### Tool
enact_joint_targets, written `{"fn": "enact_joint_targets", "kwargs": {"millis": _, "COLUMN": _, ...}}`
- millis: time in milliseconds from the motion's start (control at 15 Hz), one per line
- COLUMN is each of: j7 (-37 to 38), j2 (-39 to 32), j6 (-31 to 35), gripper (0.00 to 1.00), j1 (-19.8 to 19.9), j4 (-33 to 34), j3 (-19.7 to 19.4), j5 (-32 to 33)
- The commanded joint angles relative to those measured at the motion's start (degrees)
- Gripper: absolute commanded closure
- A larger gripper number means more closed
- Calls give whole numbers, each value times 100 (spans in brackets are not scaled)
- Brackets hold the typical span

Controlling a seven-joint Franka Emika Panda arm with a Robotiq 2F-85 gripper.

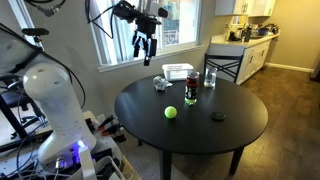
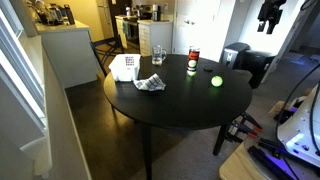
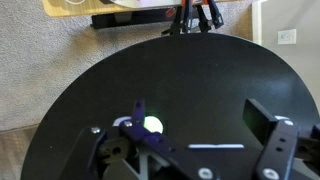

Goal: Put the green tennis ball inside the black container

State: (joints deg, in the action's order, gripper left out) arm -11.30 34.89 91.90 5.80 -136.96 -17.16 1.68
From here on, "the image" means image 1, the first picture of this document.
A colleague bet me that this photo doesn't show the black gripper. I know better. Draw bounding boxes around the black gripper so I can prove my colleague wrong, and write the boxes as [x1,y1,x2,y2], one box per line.
[132,16,161,66]

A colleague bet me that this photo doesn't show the green tennis ball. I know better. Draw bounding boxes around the green tennis ball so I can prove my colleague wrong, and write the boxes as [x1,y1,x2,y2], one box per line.
[164,106,177,119]

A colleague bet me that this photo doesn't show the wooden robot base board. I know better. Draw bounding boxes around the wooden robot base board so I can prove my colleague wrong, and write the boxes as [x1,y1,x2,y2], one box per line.
[0,111,141,180]

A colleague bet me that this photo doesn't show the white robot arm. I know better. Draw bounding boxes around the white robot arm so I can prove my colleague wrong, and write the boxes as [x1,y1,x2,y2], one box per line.
[0,24,97,165]

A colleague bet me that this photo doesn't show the clear tennis ball canister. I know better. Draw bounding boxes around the clear tennis ball canister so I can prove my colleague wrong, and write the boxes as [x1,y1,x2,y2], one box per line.
[185,71,199,105]

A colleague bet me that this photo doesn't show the white plastic bin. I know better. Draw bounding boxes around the white plastic bin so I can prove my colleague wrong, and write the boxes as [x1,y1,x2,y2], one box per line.
[162,63,193,81]

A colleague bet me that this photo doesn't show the checkered dish cloth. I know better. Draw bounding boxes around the checkered dish cloth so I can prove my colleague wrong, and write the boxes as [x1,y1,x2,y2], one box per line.
[153,76,172,91]

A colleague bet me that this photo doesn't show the clear glass mug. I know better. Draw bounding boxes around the clear glass mug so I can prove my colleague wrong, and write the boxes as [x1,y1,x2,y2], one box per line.
[204,67,217,87]

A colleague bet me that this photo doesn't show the round black table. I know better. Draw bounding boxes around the round black table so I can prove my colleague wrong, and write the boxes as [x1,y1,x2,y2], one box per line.
[114,76,268,180]

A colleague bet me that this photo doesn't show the black orange clamp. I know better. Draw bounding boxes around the black orange clamp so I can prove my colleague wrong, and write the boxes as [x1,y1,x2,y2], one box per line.
[97,115,114,130]
[101,124,121,136]

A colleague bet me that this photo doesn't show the black wooden chair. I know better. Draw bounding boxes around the black wooden chair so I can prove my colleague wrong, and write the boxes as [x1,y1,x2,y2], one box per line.
[204,54,243,83]

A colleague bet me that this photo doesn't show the black round lid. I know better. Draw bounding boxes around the black round lid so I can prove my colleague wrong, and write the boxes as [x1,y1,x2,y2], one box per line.
[210,112,225,122]

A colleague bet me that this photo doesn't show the black coffee maker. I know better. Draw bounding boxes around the black coffee maker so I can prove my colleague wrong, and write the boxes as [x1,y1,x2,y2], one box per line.
[243,27,252,42]

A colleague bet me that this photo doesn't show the white kitchen counter cabinet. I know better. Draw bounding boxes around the white kitchen counter cabinet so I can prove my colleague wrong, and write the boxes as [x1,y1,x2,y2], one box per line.
[208,35,277,85]

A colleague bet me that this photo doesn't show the white upper cabinets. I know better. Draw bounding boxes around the white upper cabinets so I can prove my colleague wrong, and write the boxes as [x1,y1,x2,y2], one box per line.
[215,0,276,17]

